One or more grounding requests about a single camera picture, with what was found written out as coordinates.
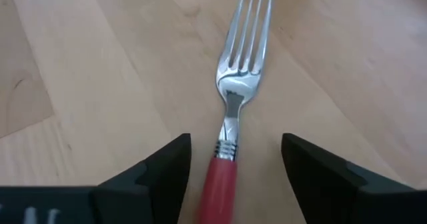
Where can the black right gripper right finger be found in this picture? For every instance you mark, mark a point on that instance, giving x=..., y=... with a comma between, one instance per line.
x=327, y=187

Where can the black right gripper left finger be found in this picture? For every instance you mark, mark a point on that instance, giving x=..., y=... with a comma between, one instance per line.
x=150, y=187

